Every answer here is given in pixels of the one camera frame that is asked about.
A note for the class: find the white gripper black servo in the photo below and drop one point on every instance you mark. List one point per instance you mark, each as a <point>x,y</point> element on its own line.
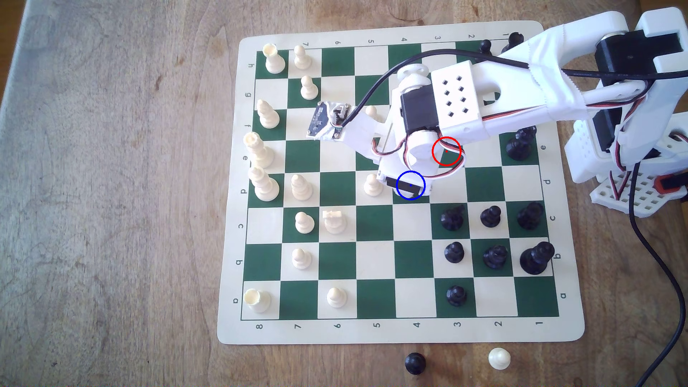
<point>406,186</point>

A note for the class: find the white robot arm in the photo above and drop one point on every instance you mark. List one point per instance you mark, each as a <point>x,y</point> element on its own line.
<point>516,78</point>

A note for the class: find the white pawn chess piece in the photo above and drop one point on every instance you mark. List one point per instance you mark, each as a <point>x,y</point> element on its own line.
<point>371,185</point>
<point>309,88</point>
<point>371,111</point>
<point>301,259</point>
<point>336,298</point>
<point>499,359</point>
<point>305,223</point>
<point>302,58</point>

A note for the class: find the black knight chess piece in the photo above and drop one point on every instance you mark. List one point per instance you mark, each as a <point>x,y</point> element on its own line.
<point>452,217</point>

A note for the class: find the white knight chess piece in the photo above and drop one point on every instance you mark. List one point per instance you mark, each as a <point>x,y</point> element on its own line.
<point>334,222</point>

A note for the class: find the green and white chess mat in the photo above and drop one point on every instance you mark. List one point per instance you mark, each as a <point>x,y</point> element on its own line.
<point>376,258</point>

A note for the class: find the black king chess piece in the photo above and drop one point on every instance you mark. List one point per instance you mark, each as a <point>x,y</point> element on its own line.
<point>518,148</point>

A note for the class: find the white king chess piece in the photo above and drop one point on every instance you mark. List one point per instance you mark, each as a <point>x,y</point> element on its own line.
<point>264,185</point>

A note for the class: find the white queen chess piece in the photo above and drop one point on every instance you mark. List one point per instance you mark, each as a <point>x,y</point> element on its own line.
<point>259,153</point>

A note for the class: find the white bishop chess piece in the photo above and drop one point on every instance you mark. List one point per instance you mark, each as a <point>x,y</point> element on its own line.
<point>267,115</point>

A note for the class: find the black bishop chess piece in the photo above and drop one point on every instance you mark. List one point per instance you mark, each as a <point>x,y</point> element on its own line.
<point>530,216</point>

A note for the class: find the white rook chess piece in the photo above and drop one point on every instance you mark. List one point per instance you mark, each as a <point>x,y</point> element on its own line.
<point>258,301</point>
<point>274,62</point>

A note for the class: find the black queen chess piece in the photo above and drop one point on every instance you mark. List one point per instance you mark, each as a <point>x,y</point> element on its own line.
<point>536,259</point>

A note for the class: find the black rook chess piece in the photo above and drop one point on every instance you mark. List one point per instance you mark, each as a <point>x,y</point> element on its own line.
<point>514,40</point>

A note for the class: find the white pawn beside king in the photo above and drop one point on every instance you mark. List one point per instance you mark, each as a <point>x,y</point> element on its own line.
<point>301,188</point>

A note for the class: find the red table clamp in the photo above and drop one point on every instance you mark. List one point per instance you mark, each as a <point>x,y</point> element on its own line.
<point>669,185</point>

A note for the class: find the camera circuit board module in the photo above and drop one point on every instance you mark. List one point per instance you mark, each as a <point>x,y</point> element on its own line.
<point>328,121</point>

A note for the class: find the white perforated base plate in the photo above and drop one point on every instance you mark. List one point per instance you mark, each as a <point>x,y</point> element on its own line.
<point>653,203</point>

